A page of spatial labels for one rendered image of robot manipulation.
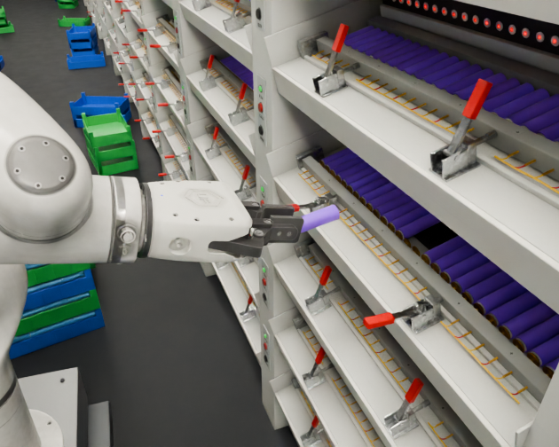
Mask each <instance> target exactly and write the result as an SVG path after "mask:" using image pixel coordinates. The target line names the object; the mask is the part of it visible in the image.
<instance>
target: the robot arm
mask: <svg viewBox="0 0 559 447"><path fill-rule="evenodd" d="M260 206H261V204H260V203H258V202H256V201H243V200H240V199H239V198H238V197H237V195H236V194H235V192H234V191H233V189H232V188H231V186H230V185H228V184H227V183H224V182H217V181H161V182H152V183H139V184H138V180H137V179H136V178H135V177H126V176H96V175H92V174H91V169H90V166H89V163H88V162H87V160H86V158H85V157H84V155H83V153H82V151H81V150H80V148H79V147H78V146H77V144H76V143H75V142H74V140H73V139H72V138H71V137H70V136H69V135H68V134H67V133H66V132H65V131H64V130H63V129H62V128H61V127H60V126H59V125H58V124H57V123H56V122H55V121H54V120H53V119H52V118H51V117H50V116H49V115H48V114H47V113H46V112H45V111H44V110H43V109H42V108H41V107H40V106H39V105H38V104H37V103H36V102H35V101H34V100H33V99H32V98H31V97H30V96H29V95H28V94H27V93H26V92H25V91H24V90H23V89H22V88H21V87H19V86H18V85H17V84H16V83H15V82H13V81H12V80H11V79H9V78H8V77H7V76H6V75H4V74H2V73H1V72H0V447H64V438H63V435H62V432H61V429H60V427H59V425H58V423H57V422H56V421H55V420H54V419H53V417H51V416H49V415H48V414H46V413H44V412H40V411H37V410H31V409H28V405H27V402H26V399H25V397H24V395H23V393H22V390H21V387H20V384H19V381H18V379H17V376H16V373H15V371H14V369H13V366H12V362H11V359H10V356H9V352H10V348H11V345H12V342H13V339H14V336H15V334H16V332H17V329H18V326H19V324H20V320H21V316H22V313H23V310H24V307H25V303H26V299H27V294H28V274H27V269H26V266H25V264H53V263H118V264H121V263H134V262H135V261H136V259H137V257H138V258H146V257H147V256H148V257H152V258H159V259H165V260H173V261H184V262H201V263H225V262H235V261H239V260H241V259H242V258H243V257H244V255H246V256H251V257H255V258H260V257H261V254H262V251H263V247H264V246H267V245H268V243H296V242H297V241H298V240H299V237H300V234H301V231H302V228H303V223H304V220H303V218H302V217H301V216H293V214H294V212H295V208H294V207H293V206H292V205H279V204H262V206H261V207H260ZM251 228H256V229H255V230H254V231H253V234H252V236H249V234H250V231H251Z"/></svg>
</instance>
